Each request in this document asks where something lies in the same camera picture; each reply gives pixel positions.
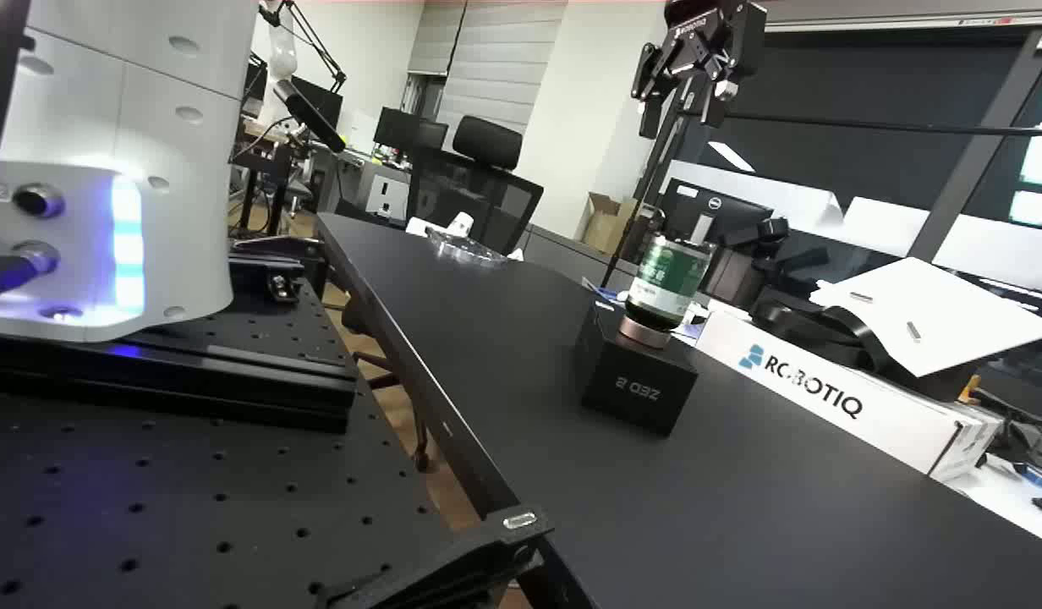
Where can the green label dark bottle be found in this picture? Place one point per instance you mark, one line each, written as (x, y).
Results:
(669, 280)

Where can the black office chair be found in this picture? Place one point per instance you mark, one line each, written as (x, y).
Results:
(482, 181)

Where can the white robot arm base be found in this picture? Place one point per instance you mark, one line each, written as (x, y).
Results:
(118, 122)

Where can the brown cardboard box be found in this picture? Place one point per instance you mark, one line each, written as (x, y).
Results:
(604, 221)

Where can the white Robotiq cardboard box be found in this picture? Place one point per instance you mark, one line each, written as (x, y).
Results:
(848, 402)

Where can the black bag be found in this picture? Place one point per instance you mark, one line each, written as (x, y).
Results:
(821, 326)

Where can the black perforated breadboard plate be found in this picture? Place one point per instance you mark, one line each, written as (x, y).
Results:
(185, 510)

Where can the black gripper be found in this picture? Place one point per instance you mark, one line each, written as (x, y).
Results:
(718, 32)

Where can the black jointed lamp arm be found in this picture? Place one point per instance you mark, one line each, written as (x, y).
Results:
(312, 114)

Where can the grey window blind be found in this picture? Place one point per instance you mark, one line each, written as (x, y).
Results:
(501, 63)

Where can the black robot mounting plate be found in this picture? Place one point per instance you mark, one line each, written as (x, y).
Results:
(239, 361)

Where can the black diagonal frame pole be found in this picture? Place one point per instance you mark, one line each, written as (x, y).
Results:
(978, 147)

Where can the small white object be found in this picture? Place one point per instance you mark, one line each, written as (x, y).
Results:
(449, 226)

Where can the small black box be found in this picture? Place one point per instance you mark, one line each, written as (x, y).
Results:
(634, 385)

